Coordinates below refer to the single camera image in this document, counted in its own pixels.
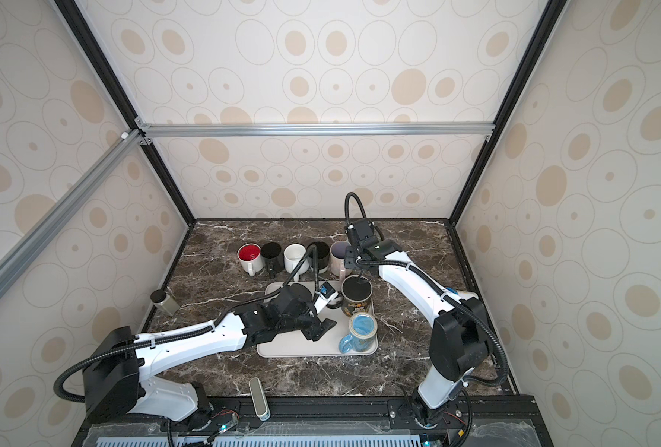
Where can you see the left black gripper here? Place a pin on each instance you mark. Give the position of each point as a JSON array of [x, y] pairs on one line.
[[318, 328]]

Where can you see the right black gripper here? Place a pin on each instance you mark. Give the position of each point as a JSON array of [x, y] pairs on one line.
[[349, 255]]

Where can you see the pink mug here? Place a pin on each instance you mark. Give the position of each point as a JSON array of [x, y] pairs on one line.
[[337, 258]]

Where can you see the small white black mug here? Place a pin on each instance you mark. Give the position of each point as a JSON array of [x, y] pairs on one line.
[[322, 253]]

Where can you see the blue mug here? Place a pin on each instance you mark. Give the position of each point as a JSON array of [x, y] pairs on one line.
[[362, 331]]

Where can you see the white ribbed mug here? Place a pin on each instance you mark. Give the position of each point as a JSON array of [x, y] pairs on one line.
[[292, 258]]

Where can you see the black mug white rim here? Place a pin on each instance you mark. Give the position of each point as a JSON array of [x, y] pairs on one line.
[[273, 259]]

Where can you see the white mug red inside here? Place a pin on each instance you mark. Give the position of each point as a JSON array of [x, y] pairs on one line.
[[249, 255]]

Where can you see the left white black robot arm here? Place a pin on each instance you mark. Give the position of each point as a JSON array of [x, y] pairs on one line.
[[122, 376]]

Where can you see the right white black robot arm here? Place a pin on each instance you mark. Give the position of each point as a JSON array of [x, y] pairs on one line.
[[463, 349]]

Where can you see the black skull pattern mug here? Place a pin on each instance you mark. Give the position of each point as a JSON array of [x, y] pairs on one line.
[[355, 295]]

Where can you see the beige plastic tray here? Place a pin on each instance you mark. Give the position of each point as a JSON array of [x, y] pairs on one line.
[[291, 346]]

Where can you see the grey white remote bar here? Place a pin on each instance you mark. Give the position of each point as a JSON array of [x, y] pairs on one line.
[[260, 403]]

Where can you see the white cup blue lid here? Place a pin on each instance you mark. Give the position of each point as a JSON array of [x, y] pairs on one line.
[[457, 296]]

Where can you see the small bottle black cap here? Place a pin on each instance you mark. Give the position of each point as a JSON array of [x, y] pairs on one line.
[[165, 301]]

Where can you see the horizontal aluminium frame bar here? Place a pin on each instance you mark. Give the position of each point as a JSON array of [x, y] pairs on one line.
[[316, 130]]

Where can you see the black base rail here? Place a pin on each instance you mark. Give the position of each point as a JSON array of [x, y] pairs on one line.
[[345, 421]]

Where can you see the diagonal aluminium frame bar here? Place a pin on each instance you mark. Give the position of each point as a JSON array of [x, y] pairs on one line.
[[16, 262]]

